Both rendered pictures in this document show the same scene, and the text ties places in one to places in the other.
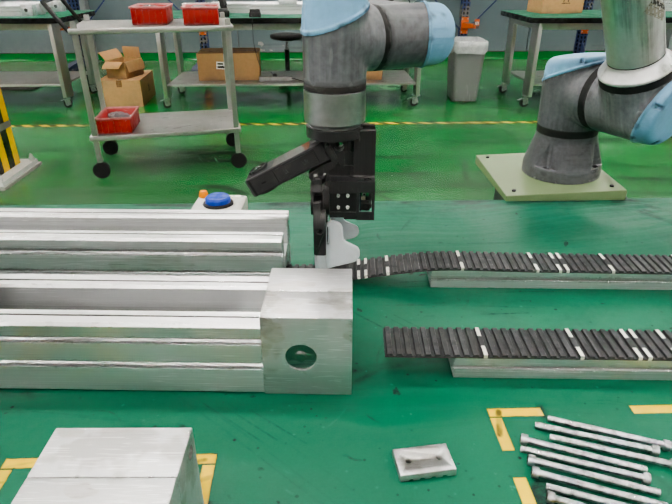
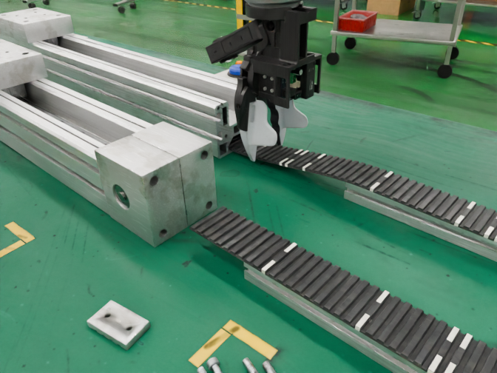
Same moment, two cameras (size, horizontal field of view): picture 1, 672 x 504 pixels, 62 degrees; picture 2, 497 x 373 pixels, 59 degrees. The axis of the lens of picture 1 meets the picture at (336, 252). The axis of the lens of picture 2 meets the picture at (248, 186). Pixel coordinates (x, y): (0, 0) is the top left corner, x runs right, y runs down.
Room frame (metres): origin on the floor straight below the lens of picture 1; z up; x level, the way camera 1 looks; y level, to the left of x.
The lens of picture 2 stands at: (0.24, -0.35, 1.10)
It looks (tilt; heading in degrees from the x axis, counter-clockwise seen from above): 33 degrees down; 42
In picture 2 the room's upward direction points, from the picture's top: 2 degrees counter-clockwise
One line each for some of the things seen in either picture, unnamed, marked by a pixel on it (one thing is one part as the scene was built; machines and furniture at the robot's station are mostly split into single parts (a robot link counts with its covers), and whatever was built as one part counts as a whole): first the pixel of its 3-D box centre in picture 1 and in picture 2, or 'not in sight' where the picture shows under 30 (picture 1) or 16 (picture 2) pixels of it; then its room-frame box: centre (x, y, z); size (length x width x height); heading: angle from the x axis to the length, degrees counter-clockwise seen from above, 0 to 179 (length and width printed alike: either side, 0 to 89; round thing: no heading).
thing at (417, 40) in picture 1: (398, 34); not in sight; (0.75, -0.08, 1.10); 0.11 x 0.11 x 0.08; 29
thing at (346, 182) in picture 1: (340, 171); (278, 53); (0.69, -0.01, 0.94); 0.09 x 0.08 x 0.12; 89
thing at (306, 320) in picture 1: (310, 322); (166, 176); (0.51, 0.03, 0.83); 0.12 x 0.09 x 0.10; 179
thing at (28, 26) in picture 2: not in sight; (35, 29); (0.70, 0.72, 0.87); 0.16 x 0.11 x 0.07; 89
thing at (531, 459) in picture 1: (591, 475); not in sight; (0.34, -0.22, 0.78); 0.11 x 0.01 x 0.01; 71
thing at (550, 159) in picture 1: (564, 147); not in sight; (1.10, -0.46, 0.85); 0.15 x 0.15 x 0.10
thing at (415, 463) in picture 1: (423, 461); (118, 323); (0.36, -0.08, 0.78); 0.05 x 0.03 x 0.01; 98
